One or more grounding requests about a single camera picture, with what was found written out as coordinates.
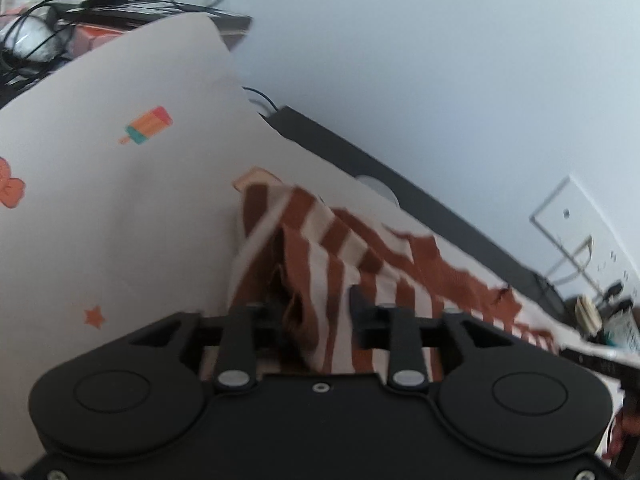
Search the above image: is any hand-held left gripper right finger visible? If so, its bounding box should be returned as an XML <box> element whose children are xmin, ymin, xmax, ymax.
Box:
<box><xmin>347</xmin><ymin>285</ymin><xmax>516</xmax><ymax>391</ymax></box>

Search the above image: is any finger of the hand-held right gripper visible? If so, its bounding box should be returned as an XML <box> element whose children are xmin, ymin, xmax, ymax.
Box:
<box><xmin>557</xmin><ymin>342</ymin><xmax>640</xmax><ymax>393</ymax></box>

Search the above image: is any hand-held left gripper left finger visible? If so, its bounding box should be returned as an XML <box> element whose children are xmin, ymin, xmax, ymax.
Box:
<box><xmin>127</xmin><ymin>302</ymin><xmax>286</xmax><ymax>393</ymax></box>

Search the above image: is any brown white striped sweater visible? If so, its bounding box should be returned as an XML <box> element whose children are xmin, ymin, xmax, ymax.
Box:
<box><xmin>227</xmin><ymin>167</ymin><xmax>640</xmax><ymax>463</ymax></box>

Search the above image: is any white printed table mat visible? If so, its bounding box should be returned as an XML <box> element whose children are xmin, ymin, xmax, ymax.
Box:
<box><xmin>0</xmin><ymin>12</ymin><xmax>626</xmax><ymax>476</ymax></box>

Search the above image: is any pink box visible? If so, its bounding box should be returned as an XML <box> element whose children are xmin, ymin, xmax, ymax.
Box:
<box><xmin>70</xmin><ymin>25</ymin><xmax>129</xmax><ymax>54</ymax></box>

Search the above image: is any black flat box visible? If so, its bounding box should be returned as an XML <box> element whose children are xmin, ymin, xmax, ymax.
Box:
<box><xmin>62</xmin><ymin>2</ymin><xmax>253</xmax><ymax>39</ymax></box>

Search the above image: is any white round object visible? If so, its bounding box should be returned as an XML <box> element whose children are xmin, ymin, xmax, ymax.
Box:
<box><xmin>0</xmin><ymin>12</ymin><xmax>67</xmax><ymax>64</ymax></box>

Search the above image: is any white wall socket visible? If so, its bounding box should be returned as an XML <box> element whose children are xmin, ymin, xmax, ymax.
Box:
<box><xmin>575</xmin><ymin>232</ymin><xmax>637</xmax><ymax>291</ymax></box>

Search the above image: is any white cable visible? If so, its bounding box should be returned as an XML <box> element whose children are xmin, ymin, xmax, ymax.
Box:
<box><xmin>545</xmin><ymin>235</ymin><xmax>596</xmax><ymax>281</ymax></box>

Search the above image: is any white wall plate round port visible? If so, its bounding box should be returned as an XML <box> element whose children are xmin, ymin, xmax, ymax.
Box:
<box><xmin>529</xmin><ymin>175</ymin><xmax>617</xmax><ymax>281</ymax></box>

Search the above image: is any thin black cable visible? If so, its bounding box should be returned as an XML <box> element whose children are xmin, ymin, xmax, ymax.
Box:
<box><xmin>242</xmin><ymin>87</ymin><xmax>282</xmax><ymax>114</ymax></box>

